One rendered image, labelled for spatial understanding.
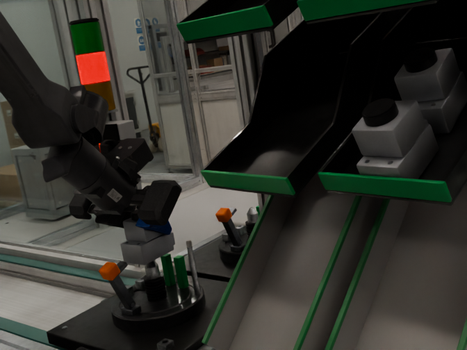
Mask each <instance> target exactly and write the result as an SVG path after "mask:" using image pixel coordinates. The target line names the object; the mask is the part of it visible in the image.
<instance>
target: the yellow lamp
mask: <svg viewBox="0 0 467 350"><path fill-rule="evenodd" d="M84 86H85V88H86V90H87V91H91V92H94V93H97V94H98V95H100V96H101V97H103V98H104V99H105V100H107V102H108V110H114V109H116V107H115V101H114V96H113V90H112V86H111V82H110V81H103V82H98V83H90V84H85V85H84Z"/></svg>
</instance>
